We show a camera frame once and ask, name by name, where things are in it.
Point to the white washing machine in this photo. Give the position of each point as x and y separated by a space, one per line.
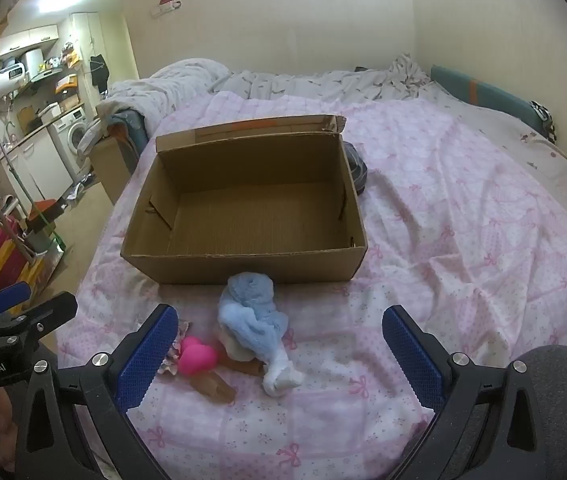
71 132

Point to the pink bow-print blanket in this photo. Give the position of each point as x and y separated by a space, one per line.
413 240

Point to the white wall cabinets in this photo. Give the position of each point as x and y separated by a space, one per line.
28 40

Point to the kitchen counter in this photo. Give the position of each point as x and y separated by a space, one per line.
28 155

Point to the dark grey cloth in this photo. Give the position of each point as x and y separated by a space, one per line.
356 170

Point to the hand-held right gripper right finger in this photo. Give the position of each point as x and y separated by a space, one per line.
413 365

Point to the cream lace-trimmed sock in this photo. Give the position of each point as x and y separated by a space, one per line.
236 349

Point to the brown sock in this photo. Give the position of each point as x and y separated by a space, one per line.
213 387

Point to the light blue fluffy sock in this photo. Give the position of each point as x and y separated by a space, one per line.
251 310

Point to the dark hanging garment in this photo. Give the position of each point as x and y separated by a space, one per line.
98 71

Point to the white fluffy sock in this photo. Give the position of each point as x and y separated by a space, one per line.
279 379

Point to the brown cardboard box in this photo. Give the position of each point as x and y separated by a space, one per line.
243 195

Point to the white water heater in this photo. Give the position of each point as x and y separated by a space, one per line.
1 82

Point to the grey floral duvet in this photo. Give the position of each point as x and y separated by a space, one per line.
263 80

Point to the black and white patterned cloth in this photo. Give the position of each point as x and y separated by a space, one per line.
544 120

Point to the pink heart-shaped toy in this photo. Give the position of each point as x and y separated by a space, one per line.
196 357

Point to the floral patterned cloth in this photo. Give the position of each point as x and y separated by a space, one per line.
173 355

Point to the beige bedside cabinet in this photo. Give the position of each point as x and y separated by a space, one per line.
111 165

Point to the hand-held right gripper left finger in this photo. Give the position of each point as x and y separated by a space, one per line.
146 360

